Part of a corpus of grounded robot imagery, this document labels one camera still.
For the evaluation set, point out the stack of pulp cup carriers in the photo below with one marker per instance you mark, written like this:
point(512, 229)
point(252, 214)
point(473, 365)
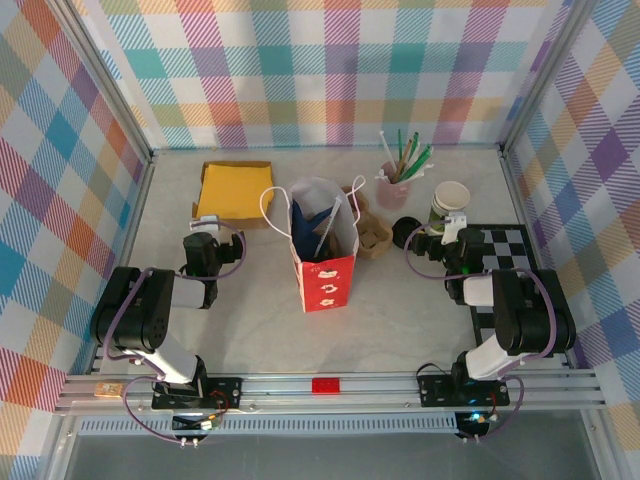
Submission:
point(372, 235)

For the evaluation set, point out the dark blue napkin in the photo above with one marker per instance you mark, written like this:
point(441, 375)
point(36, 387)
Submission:
point(307, 230)

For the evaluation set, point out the white red paper bag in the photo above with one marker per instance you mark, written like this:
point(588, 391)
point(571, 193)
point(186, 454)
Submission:
point(325, 285)

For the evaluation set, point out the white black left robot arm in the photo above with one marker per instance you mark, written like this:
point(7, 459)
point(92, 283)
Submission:
point(150, 320)

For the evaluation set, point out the stack of black cup lids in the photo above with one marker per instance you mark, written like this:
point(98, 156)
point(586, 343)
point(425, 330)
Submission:
point(404, 231)

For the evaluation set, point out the black white chessboard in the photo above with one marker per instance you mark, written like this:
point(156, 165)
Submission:
point(505, 245)

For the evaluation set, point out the stack of green paper cups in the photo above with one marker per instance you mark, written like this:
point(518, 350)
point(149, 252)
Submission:
point(447, 202)

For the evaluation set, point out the shallow cardboard tray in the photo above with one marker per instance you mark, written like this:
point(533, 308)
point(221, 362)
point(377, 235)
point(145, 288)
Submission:
point(235, 192)

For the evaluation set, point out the pink straw holder cup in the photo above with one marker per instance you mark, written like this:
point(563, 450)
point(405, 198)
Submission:
point(392, 192)

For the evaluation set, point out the green plastic straw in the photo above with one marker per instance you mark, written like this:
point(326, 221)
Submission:
point(400, 147)
point(419, 161)

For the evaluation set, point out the wooden stirrer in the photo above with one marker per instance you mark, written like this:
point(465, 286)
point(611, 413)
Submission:
point(407, 152)

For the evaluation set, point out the red block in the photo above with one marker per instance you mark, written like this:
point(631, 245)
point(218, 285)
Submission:
point(325, 386)

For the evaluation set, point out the small brown circuit board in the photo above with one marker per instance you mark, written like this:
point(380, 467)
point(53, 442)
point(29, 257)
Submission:
point(108, 389)

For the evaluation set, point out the small controller board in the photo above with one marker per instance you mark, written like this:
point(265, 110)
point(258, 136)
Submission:
point(192, 422)
point(475, 420)

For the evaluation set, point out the thin aluminium wall rail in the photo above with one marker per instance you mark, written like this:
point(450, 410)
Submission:
point(300, 148)

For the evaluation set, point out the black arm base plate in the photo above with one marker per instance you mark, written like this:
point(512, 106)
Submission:
point(435, 392)
point(227, 395)

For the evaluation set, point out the long aluminium base rail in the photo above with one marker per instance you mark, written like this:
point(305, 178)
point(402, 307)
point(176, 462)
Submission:
point(380, 387)

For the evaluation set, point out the aluminium frame post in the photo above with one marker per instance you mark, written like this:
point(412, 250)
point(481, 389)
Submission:
point(544, 75)
point(105, 75)

